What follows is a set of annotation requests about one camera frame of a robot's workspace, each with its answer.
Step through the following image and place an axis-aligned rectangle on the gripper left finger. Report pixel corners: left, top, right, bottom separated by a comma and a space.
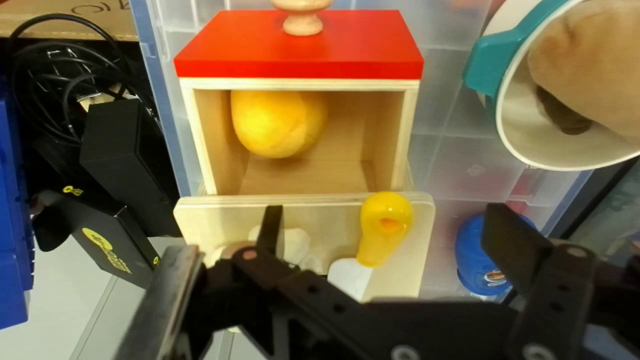
182, 205, 383, 360

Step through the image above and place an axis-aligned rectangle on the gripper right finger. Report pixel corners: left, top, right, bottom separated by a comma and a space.
481, 202, 640, 360

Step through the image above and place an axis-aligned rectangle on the wooden box with drawer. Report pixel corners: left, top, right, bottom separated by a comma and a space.
172, 0, 437, 304

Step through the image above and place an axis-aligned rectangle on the wooden drawer with red front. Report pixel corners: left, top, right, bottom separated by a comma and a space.
173, 0, 425, 197

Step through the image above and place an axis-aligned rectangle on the wooden drawer knob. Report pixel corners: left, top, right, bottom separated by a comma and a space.
270, 0, 335, 37

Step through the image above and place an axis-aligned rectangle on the blue round toy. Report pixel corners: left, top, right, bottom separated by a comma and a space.
454, 212, 539, 297

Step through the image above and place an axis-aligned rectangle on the yellow and white plush duck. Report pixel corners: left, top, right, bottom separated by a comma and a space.
248, 191, 415, 303

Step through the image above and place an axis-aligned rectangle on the teal and white bowl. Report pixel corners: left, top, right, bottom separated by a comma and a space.
462, 0, 640, 172

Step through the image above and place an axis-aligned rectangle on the clear plastic storage bin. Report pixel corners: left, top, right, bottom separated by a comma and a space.
131, 0, 596, 302

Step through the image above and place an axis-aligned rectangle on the yellow ball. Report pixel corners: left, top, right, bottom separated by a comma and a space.
230, 90, 329, 160

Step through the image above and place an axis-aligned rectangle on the black box with yellow label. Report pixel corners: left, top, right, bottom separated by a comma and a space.
31, 187, 161, 290

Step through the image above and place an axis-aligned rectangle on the black power brick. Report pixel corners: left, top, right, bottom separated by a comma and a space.
79, 98, 182, 237

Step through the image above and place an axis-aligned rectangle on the brown plush toy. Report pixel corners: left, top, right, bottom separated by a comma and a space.
527, 0, 640, 147

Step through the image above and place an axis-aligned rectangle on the blue plastic crate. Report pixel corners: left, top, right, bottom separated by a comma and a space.
0, 82, 36, 331

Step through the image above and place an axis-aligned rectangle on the cardboard box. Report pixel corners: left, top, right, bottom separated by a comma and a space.
0, 0, 139, 42

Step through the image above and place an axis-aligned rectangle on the coil of black cable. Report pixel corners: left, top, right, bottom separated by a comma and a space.
7, 14, 162, 147

